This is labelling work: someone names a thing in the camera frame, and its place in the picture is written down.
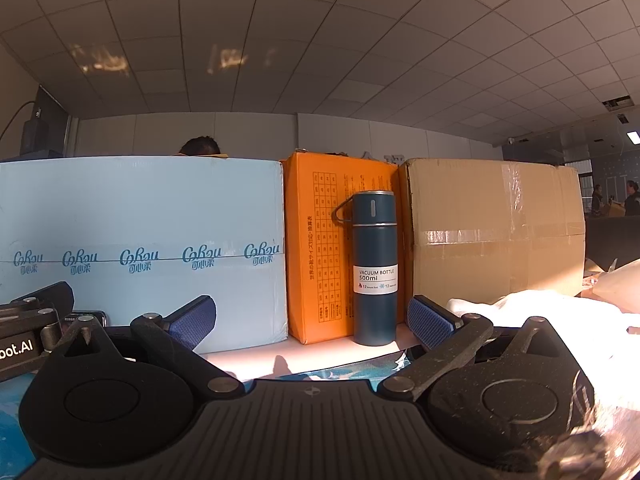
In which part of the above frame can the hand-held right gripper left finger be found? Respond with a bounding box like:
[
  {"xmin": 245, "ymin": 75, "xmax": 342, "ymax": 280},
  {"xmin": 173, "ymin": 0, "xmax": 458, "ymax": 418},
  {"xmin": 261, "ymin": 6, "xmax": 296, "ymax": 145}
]
[{"xmin": 39, "ymin": 296, "xmax": 245, "ymax": 402}]

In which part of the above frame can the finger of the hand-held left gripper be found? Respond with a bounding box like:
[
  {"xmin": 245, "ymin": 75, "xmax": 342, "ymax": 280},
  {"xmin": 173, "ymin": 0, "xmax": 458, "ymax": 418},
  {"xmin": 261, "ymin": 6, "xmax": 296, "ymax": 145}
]
[{"xmin": 0, "ymin": 282, "xmax": 75, "ymax": 317}]

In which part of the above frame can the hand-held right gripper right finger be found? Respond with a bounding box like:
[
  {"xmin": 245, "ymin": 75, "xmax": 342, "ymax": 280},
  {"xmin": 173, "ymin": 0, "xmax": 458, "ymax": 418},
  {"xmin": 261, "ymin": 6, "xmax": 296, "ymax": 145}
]
[{"xmin": 377, "ymin": 296, "xmax": 583, "ymax": 401}]

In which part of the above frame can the white knit sweater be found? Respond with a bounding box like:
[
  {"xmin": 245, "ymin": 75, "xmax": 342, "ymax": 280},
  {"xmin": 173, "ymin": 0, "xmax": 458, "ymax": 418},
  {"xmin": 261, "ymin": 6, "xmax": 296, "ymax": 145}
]
[{"xmin": 446, "ymin": 290, "xmax": 640, "ymax": 411}]

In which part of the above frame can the dark blue vacuum bottle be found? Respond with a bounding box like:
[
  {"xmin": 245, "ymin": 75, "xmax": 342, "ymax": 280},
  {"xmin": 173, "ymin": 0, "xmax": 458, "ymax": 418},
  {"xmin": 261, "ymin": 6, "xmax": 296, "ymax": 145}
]
[{"xmin": 331, "ymin": 190, "xmax": 399, "ymax": 347}]

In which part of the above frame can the light blue carton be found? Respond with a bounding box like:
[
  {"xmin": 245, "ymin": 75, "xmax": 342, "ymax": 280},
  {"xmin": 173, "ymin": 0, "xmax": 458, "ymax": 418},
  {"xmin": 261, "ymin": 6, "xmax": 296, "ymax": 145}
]
[{"xmin": 0, "ymin": 156, "xmax": 290, "ymax": 356}]

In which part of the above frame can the orange carton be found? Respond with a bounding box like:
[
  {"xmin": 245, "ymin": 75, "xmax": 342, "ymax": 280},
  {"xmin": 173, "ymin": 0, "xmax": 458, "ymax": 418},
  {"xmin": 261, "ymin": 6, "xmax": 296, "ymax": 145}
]
[{"xmin": 280, "ymin": 151, "xmax": 416, "ymax": 346}]

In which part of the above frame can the brown cardboard box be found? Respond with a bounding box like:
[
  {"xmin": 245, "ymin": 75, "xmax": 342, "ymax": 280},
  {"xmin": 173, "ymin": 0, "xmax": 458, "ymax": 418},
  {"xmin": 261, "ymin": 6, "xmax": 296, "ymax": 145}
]
[{"xmin": 398, "ymin": 157, "xmax": 587, "ymax": 311}]

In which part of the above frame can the black power adapter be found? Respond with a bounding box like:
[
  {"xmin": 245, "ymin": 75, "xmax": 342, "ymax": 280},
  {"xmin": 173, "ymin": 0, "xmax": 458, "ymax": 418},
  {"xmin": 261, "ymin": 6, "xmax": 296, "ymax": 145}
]
[{"xmin": 20, "ymin": 85, "xmax": 68, "ymax": 158}]

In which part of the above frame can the dark sofa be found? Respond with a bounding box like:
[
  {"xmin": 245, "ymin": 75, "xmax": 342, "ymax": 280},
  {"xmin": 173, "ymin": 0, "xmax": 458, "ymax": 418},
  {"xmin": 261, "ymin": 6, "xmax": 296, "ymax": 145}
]
[{"xmin": 585, "ymin": 215, "xmax": 640, "ymax": 272}]

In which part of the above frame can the person's fuzzy sleeve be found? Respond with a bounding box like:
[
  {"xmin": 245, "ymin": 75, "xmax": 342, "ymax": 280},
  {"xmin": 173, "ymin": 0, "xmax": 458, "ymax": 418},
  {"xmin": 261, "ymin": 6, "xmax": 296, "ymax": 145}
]
[{"xmin": 537, "ymin": 370, "xmax": 640, "ymax": 480}]

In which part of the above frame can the black adapter cable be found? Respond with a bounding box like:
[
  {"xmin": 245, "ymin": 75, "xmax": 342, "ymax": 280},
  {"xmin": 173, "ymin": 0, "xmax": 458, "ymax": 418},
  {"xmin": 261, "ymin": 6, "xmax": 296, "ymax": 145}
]
[{"xmin": 0, "ymin": 101, "xmax": 38, "ymax": 143}]

